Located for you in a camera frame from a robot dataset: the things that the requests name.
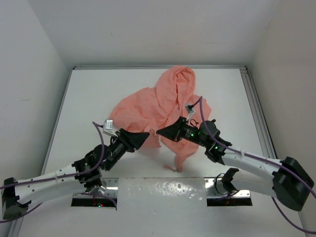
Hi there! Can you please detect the salmon pink hooded jacket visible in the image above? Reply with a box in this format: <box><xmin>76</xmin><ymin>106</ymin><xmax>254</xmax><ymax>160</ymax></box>
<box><xmin>110</xmin><ymin>66</ymin><xmax>199</xmax><ymax>172</ymax></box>

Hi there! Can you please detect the aluminium frame right rail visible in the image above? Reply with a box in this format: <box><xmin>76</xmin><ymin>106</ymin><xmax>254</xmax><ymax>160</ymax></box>
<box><xmin>240</xmin><ymin>67</ymin><xmax>277</xmax><ymax>159</ymax></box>

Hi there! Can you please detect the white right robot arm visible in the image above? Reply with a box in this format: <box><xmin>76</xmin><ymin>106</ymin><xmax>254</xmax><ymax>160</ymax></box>
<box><xmin>157</xmin><ymin>117</ymin><xmax>314</xmax><ymax>211</ymax></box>

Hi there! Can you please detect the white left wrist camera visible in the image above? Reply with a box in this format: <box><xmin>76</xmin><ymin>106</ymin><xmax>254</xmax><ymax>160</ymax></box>
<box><xmin>103</xmin><ymin>119</ymin><xmax>115</xmax><ymax>135</ymax></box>

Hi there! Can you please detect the aluminium frame back rail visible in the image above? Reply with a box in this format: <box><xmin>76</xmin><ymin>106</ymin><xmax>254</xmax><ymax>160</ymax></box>
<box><xmin>73</xmin><ymin>64</ymin><xmax>247</xmax><ymax>70</ymax></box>

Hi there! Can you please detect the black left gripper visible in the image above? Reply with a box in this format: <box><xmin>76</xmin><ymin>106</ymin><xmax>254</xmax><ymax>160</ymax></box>
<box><xmin>106</xmin><ymin>127</ymin><xmax>150</xmax><ymax>170</ymax></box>

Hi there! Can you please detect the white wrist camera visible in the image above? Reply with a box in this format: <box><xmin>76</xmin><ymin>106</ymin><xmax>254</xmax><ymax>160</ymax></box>
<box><xmin>185</xmin><ymin>103</ymin><xmax>196</xmax><ymax>121</ymax></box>
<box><xmin>103</xmin><ymin>119</ymin><xmax>115</xmax><ymax>135</ymax></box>

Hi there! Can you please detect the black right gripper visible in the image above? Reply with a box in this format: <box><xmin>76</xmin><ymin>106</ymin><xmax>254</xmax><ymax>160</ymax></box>
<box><xmin>157</xmin><ymin>116</ymin><xmax>209</xmax><ymax>148</ymax></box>

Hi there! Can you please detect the aluminium frame rail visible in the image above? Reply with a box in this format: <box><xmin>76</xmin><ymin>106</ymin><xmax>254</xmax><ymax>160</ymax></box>
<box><xmin>73</xmin><ymin>64</ymin><xmax>247</xmax><ymax>70</ymax></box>
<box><xmin>240</xmin><ymin>67</ymin><xmax>277</xmax><ymax>159</ymax></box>

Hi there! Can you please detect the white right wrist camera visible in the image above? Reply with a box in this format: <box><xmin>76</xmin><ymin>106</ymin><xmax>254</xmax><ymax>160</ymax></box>
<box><xmin>185</xmin><ymin>103</ymin><xmax>196</xmax><ymax>121</ymax></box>

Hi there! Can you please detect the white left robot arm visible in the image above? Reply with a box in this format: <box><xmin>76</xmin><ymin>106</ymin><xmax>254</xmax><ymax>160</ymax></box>
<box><xmin>0</xmin><ymin>129</ymin><xmax>150</xmax><ymax>223</ymax></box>

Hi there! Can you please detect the metal zipper pull pink tab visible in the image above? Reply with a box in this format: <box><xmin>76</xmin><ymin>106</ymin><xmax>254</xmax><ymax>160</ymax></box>
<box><xmin>163</xmin><ymin>164</ymin><xmax>179</xmax><ymax>172</ymax></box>

